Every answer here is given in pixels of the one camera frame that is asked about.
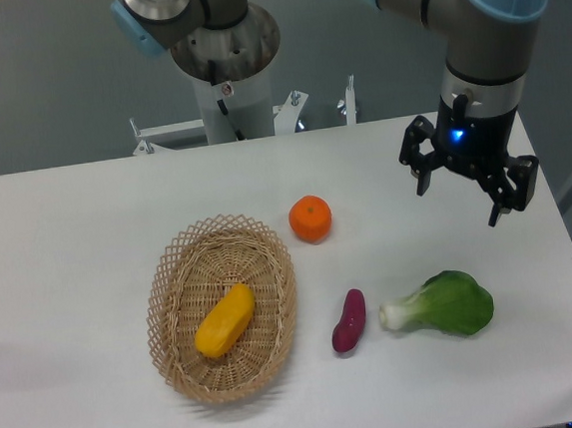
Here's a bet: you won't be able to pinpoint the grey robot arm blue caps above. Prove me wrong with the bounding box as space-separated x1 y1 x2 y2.
111 0 548 221

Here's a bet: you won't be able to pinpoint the yellow mango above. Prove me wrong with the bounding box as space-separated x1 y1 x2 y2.
194 283 256 359

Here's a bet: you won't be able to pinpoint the white metal base frame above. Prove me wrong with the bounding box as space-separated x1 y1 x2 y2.
130 74 360 156

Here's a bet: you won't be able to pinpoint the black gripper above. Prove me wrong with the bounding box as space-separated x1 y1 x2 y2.
398 100 540 227

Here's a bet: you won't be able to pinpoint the orange tangerine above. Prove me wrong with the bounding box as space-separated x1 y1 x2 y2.
288 195 332 243

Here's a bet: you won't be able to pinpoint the black cable on pedestal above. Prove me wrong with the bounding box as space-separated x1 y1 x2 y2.
207 57 247 144

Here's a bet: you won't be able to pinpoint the purple sweet potato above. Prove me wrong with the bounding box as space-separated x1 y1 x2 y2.
331 289 367 353

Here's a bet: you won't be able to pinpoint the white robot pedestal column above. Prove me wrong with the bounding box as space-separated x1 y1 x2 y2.
191 71 275 146

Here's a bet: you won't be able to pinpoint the green bok choy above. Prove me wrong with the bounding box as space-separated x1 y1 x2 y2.
378 269 495 337

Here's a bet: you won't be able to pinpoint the woven wicker basket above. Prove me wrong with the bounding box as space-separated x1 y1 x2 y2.
147 214 297 404

